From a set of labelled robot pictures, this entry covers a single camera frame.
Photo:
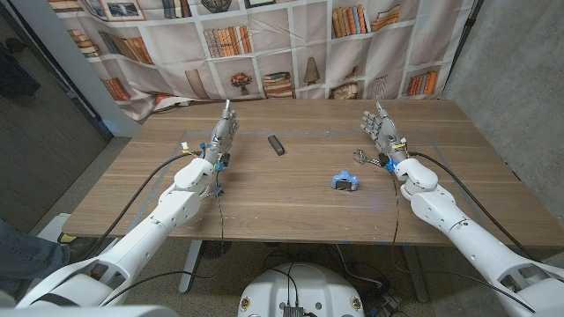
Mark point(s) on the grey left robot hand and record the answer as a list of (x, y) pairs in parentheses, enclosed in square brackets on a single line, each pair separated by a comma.
[(222, 134)]

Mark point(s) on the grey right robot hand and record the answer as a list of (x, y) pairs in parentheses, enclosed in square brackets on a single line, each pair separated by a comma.
[(387, 134)]

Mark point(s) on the blue toy camera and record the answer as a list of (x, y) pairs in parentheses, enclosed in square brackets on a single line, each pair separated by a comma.
[(345, 179)]

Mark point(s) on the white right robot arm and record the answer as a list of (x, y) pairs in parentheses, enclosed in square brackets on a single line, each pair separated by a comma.
[(440, 211)]

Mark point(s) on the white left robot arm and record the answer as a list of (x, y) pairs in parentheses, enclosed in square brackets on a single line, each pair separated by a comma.
[(176, 207)]

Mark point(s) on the black TV remote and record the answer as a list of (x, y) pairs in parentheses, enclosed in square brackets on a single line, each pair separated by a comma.
[(276, 145)]

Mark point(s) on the silver adjustable wrench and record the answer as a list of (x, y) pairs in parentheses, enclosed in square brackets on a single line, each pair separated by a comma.
[(361, 156)]

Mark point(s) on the small grey clip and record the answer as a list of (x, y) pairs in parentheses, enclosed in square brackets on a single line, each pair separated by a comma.
[(217, 190)]

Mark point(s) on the printed bookshelf backdrop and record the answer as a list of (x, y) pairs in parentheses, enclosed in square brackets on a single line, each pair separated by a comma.
[(286, 44)]

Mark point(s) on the black round grille object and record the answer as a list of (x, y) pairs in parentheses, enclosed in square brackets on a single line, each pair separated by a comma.
[(216, 249)]

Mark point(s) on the black backdrop stand pole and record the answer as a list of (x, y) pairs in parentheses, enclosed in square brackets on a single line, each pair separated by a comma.
[(463, 39)]

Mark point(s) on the white table leg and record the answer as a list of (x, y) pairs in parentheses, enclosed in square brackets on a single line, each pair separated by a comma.
[(191, 264)]

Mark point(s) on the grey table leg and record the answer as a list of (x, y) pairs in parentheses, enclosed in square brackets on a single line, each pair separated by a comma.
[(414, 273)]

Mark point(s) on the power strip on floor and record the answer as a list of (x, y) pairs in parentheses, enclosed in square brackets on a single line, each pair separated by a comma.
[(390, 301)]

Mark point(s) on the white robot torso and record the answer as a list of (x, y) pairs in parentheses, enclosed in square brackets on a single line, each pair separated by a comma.
[(304, 286)]

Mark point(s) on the dark door panel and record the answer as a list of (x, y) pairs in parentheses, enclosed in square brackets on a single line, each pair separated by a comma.
[(39, 132)]

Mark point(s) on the yellow black floor pad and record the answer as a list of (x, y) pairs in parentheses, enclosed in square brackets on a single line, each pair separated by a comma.
[(67, 238)]

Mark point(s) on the white floor board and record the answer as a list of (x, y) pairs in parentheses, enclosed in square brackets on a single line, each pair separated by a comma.
[(53, 226)]

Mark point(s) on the person leg in jeans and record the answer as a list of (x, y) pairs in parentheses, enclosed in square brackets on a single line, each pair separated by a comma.
[(26, 255)]

